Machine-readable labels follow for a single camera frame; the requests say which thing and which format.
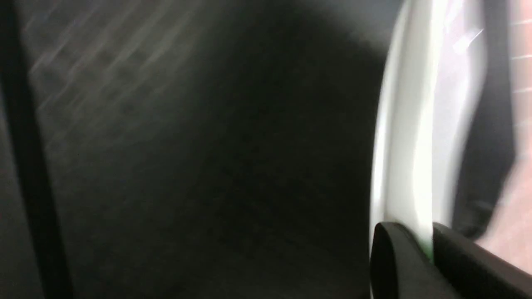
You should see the white square rice plate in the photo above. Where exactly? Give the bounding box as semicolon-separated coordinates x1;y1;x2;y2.
370;0;487;259

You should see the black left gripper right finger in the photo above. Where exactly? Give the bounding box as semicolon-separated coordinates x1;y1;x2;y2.
433;223;532;299

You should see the black serving tray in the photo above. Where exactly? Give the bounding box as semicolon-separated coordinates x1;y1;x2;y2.
1;0;517;299

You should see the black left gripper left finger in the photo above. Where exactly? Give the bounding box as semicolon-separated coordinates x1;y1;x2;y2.
370;223;458;299

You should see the pink checkered tablecloth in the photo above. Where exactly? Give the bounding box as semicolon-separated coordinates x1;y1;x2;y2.
478;0;532;274

